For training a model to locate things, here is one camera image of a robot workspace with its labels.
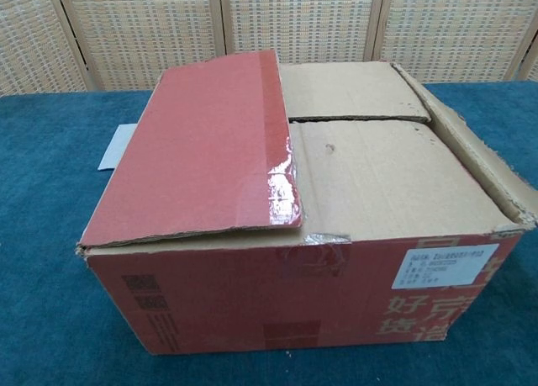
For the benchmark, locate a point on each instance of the red cardboard box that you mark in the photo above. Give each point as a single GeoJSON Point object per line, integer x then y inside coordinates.
{"type": "Point", "coordinates": [336, 184]}

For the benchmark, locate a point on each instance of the woven folding screen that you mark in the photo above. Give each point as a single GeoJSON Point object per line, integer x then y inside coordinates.
{"type": "Point", "coordinates": [294, 20]}

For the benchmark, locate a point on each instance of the blue carpet table mat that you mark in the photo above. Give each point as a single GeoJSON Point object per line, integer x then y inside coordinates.
{"type": "Point", "coordinates": [46, 243]}

